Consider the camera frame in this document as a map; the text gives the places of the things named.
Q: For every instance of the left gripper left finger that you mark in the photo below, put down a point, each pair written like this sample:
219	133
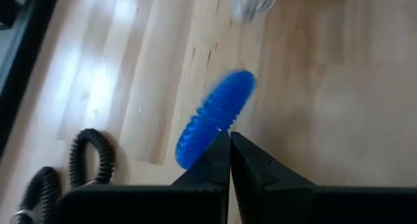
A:
195	201

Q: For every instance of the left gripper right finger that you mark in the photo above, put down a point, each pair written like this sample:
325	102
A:
277	201

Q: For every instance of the black aluminium rig frame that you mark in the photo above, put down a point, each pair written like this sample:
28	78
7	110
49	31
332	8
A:
19	71

